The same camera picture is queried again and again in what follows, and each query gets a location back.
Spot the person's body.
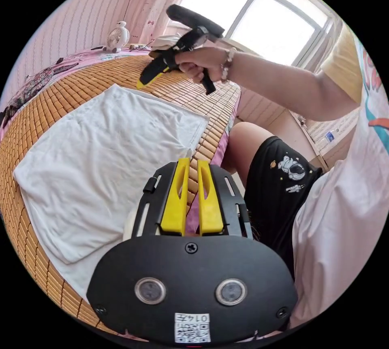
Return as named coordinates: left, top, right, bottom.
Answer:
left=223, top=22, right=389, bottom=331

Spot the dark floral blanket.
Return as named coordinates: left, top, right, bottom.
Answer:
left=0, top=57, right=80, bottom=126

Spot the person's right hand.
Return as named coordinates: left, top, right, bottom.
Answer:
left=175, top=46, right=232, bottom=84

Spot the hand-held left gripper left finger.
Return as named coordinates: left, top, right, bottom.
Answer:
left=160, top=157, right=191, bottom=236

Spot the window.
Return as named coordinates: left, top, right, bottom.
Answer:
left=169, top=0, right=340, bottom=68

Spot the small white fan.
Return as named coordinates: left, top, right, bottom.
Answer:
left=103, top=21, right=131, bottom=54

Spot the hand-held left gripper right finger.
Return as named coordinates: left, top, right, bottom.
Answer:
left=197, top=159, right=226, bottom=236

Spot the person's right forearm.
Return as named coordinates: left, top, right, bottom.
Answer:
left=221, top=47, right=363, bottom=122

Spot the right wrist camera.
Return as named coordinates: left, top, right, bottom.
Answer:
left=166, top=4, right=226, bottom=38

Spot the bed with woven mat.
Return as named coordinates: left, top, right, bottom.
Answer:
left=0, top=47, right=243, bottom=339

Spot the white short sleeve shirt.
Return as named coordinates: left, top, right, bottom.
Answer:
left=13, top=83, right=211, bottom=306

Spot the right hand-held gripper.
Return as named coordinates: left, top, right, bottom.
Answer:
left=136, top=26, right=225, bottom=96

